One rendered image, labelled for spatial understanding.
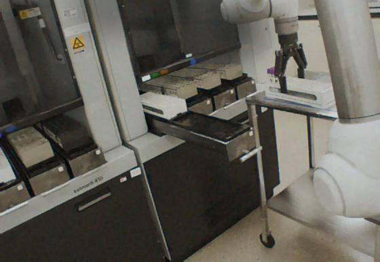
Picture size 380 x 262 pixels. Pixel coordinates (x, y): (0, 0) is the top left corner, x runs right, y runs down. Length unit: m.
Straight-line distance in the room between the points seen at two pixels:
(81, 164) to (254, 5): 0.83
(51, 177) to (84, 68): 0.42
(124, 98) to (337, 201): 0.97
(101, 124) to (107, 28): 0.38
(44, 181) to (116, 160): 0.29
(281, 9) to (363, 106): 0.64
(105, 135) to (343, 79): 0.98
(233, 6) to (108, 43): 0.51
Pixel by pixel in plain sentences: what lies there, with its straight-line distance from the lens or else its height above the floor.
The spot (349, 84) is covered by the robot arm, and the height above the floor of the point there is 1.07.
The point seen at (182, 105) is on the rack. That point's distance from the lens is 1.39.
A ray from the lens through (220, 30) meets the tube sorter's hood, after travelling 1.67.
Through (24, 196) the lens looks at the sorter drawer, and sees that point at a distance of 1.27.
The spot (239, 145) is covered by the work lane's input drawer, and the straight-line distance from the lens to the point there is 1.14.
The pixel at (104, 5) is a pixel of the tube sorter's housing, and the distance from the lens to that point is 1.36.
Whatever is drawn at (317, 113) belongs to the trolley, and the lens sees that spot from 1.21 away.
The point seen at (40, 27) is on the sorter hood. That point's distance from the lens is 1.26.
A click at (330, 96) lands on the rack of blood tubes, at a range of 1.26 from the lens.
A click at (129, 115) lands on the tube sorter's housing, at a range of 1.43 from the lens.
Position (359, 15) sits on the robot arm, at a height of 1.19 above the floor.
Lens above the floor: 1.28
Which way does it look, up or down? 21 degrees down
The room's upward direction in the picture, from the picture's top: 12 degrees counter-clockwise
